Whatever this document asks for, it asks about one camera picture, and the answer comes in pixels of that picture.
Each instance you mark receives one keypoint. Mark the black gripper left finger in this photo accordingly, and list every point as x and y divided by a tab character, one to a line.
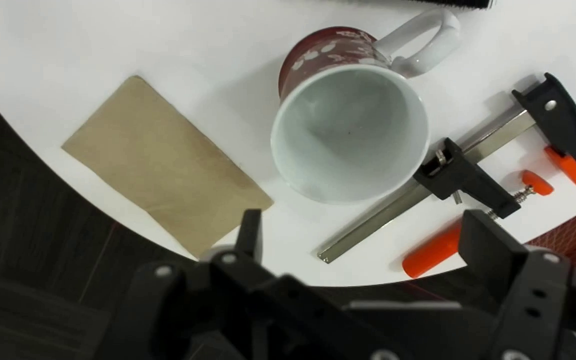
235	307

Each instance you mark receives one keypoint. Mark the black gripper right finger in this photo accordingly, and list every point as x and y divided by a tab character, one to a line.
540	307

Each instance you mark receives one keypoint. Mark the white red patterned mug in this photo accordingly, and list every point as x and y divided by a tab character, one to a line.
348	133

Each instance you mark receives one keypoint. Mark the black orange bar clamp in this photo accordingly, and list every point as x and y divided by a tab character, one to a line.
469	177

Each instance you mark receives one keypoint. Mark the brown sandpaper sheet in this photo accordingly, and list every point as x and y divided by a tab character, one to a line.
168	167

